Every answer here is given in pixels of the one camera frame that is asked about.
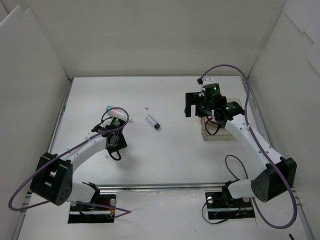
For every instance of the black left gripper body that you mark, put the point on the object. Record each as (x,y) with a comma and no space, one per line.
(110,125)

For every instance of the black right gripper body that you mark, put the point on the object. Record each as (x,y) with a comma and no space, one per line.
(190,100)

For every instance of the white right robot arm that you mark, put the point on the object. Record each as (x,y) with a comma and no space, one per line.
(274,172)

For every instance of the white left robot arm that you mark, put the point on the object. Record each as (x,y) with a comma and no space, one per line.
(54,172)

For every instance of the lilac lipstick tube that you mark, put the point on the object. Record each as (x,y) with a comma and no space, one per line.
(152,122)

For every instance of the clear organizer frame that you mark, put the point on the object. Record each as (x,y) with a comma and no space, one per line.
(214,115)

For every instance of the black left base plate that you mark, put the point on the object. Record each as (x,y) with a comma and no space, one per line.
(87,214)

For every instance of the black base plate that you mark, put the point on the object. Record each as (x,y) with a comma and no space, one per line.
(220,206)
(87,214)

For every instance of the aluminium rail frame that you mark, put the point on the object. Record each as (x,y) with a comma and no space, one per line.
(163,175)

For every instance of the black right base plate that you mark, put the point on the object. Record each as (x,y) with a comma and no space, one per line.
(220,206)

